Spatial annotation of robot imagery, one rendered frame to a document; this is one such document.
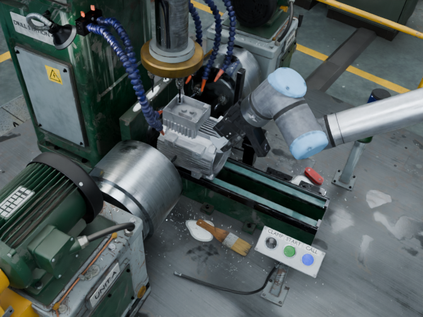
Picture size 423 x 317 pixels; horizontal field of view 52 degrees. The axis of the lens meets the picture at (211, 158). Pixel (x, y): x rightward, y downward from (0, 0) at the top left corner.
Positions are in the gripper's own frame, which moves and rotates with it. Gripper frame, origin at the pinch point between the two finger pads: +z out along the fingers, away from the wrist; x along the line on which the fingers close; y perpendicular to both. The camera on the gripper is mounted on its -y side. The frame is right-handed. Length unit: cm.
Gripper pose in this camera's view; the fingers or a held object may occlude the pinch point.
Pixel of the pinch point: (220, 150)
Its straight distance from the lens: 131.5
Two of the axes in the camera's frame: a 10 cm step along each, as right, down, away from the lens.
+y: -7.4, -6.6, -1.2
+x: -4.6, 6.3, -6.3
